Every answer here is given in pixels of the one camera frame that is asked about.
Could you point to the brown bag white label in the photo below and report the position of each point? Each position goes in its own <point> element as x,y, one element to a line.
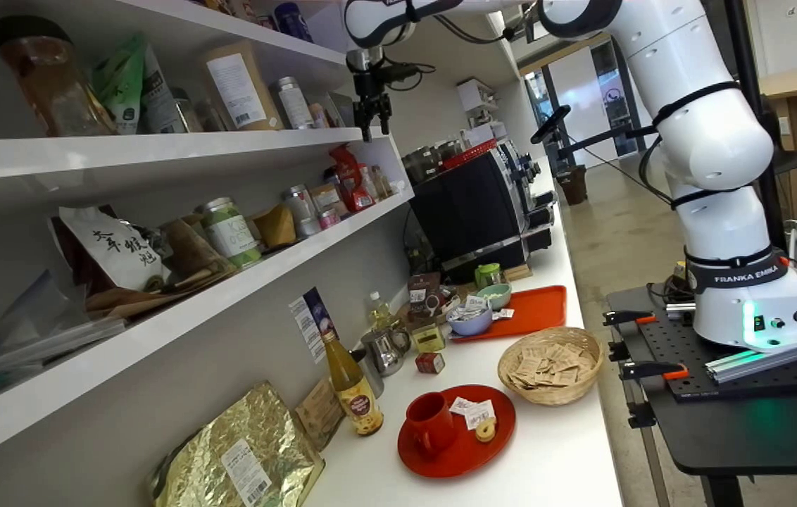
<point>241,87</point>

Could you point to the dark blue container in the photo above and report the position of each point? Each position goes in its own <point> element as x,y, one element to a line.
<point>291,21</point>

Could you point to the small brown packet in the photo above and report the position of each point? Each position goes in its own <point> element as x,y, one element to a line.
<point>319,412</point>

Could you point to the amber liquid bottle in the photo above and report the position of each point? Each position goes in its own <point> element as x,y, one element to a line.
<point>355,395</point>

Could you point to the beige crackers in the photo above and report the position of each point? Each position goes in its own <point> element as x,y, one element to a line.
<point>554,367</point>

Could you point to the gold foil bag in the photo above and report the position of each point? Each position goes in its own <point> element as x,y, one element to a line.
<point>237,450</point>

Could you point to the pink label tin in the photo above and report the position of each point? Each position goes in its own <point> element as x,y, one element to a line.
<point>326,210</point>

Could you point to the yellow gold container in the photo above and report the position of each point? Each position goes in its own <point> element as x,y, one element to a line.
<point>276,229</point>

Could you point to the green cup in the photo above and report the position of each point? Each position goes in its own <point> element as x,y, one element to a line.
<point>488,274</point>

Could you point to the white packet black writing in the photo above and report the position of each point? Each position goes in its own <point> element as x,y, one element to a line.
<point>119,245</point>

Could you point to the yellow oil bottle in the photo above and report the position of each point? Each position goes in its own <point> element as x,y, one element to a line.
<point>379,314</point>

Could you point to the red cup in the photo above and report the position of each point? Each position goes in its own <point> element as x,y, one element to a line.
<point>433,424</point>

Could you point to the red plate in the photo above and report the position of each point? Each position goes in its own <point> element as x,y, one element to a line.
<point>498,446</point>

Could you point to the blue white card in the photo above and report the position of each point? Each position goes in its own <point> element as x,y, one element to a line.
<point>310,325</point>

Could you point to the small white sachet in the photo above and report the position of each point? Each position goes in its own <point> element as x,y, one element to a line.
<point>471,412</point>

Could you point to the wicker basket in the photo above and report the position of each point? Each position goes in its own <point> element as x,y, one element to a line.
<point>512,380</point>

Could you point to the dark spread jar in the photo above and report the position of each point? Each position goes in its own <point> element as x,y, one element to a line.
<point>424,298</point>

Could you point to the silver white canister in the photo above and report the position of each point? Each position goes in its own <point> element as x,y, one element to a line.
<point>293,101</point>

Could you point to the white label jar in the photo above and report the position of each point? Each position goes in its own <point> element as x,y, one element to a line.
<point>231,235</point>

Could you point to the black robot table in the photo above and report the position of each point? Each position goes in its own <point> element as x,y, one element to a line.
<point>752,424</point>

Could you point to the white wall shelf unit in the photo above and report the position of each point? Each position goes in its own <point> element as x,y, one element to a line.
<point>182,156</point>

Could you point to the green foil packet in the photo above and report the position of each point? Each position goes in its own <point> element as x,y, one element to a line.
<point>134,87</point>

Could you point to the glass jar brown contents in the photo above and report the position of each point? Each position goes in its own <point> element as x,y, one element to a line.
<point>47,80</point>

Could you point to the black waste bin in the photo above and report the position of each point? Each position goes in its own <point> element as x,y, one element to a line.
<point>576,187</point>

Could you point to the small yellow box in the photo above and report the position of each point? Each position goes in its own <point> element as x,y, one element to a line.
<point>429,338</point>

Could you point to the orange tray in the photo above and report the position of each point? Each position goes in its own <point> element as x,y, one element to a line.
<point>533,310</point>

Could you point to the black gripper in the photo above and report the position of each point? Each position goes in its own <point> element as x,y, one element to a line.
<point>372,76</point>

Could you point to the silver lidded jar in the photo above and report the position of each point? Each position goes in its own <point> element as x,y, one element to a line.
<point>303,212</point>

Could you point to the clear plastic bags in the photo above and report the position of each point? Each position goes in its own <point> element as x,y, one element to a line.
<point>31,328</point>

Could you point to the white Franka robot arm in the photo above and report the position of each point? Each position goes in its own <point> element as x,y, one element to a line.
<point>707,141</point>

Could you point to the blue bowl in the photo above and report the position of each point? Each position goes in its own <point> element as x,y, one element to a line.
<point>468,321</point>

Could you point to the wooden utensils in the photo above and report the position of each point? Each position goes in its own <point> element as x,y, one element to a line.
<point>147,298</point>

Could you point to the grey lidded jar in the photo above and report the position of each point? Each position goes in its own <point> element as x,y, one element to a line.
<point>388,349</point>

